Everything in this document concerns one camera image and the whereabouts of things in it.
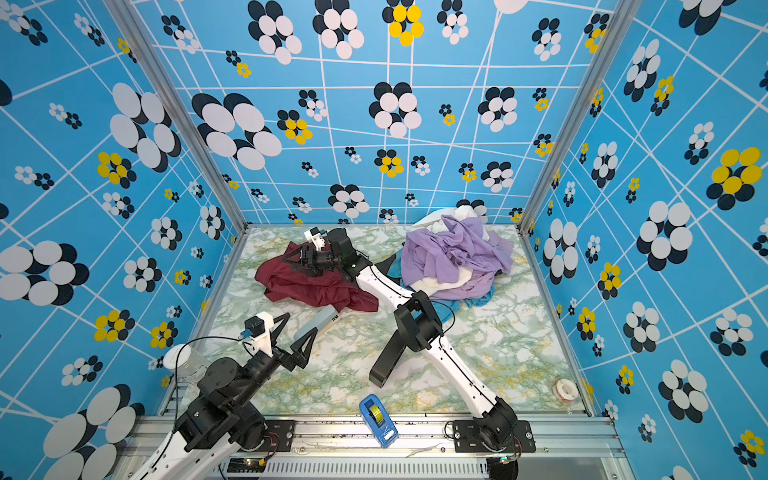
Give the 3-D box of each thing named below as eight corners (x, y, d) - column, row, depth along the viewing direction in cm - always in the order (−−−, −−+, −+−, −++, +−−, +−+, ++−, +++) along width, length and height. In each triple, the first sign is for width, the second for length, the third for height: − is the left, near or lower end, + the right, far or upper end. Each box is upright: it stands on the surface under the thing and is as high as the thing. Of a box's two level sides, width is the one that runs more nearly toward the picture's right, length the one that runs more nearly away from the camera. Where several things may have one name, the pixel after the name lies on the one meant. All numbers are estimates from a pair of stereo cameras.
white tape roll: (556, 402, 80) (561, 399, 78) (550, 381, 84) (554, 378, 81) (575, 402, 80) (581, 399, 78) (568, 381, 84) (573, 378, 81)
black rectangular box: (372, 383, 84) (370, 371, 76) (395, 343, 91) (395, 329, 83) (382, 389, 83) (381, 378, 75) (405, 349, 90) (406, 335, 82)
